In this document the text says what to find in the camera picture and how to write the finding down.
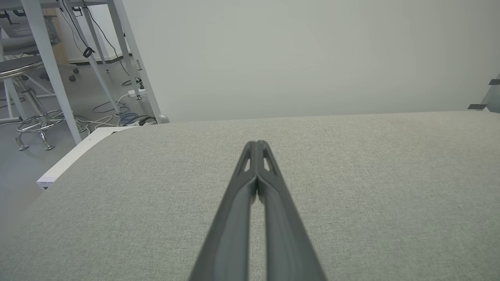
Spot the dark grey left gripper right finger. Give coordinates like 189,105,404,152
257,140,327,281

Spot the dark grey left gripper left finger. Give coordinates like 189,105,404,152
189,141,258,281

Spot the white box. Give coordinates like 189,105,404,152
36,126,136,190

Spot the grey metal stand leg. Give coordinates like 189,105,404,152
468,72,500,114

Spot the grey stool with chrome base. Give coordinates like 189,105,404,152
0,55,85,151

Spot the grey office chair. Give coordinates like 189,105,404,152
0,12,79,82

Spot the black floor cable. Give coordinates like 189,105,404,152
124,115,157,126

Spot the white floor cable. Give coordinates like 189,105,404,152
75,92,133,132

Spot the black hanging cable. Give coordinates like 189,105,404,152
60,0,132,77

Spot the white metal desk frame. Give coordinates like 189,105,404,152
0,0,171,146

